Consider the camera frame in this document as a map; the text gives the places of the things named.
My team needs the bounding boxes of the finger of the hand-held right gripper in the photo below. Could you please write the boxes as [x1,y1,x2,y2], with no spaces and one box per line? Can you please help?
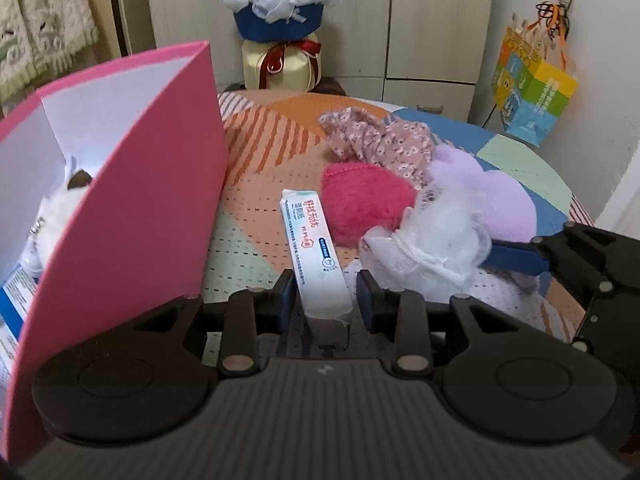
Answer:
[487,220,601,278]

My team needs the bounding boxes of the white plush toy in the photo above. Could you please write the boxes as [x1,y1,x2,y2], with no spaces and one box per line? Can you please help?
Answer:
[27,167,96,271]

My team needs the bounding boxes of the white mesh bath pouf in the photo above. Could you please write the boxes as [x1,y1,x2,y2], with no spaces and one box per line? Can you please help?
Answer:
[359,180,493,303]

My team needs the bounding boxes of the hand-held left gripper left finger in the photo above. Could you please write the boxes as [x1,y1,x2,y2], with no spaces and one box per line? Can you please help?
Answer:
[125,269,297,378]

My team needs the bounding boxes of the light wooden wardrobe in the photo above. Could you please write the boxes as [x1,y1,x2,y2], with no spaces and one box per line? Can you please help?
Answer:
[112,0,498,123]

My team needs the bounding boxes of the patchwork tablecloth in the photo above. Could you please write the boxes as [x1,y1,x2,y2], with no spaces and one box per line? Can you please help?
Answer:
[200,89,596,361]

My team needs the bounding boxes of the white fleece pajama top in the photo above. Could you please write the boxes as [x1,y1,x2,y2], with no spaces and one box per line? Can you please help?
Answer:
[0,0,101,103]

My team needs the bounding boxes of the yellow flower bouquet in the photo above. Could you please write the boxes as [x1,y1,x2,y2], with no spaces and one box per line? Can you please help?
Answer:
[209,0,343,93]

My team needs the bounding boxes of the red knitted pouch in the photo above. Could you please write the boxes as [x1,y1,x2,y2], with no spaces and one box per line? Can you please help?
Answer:
[321,162,418,247]

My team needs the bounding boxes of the black cord bundle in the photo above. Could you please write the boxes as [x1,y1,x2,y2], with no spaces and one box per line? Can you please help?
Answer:
[536,0,576,26]

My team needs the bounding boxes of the blue wet wipes pack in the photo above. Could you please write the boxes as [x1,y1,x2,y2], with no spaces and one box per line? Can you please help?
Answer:
[0,265,41,376]

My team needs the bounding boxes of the colourful gift bag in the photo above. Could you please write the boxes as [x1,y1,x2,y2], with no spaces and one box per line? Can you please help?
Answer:
[492,25,578,148]

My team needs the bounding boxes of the white tissue pack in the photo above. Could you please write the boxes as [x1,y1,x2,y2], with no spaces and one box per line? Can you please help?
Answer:
[279,187,352,321]

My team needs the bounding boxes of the pink cardboard box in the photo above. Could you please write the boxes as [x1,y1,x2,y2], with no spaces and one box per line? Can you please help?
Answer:
[0,41,231,461]

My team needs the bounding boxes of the floral fabric scrunchie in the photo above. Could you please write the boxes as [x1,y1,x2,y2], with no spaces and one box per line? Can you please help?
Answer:
[317,107,435,181]

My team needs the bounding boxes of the purple plush toy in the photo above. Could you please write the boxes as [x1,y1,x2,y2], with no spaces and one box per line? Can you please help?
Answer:
[425,142,541,288]

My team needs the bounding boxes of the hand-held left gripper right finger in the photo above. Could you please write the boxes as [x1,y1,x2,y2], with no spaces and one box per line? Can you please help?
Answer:
[356,269,526,378]

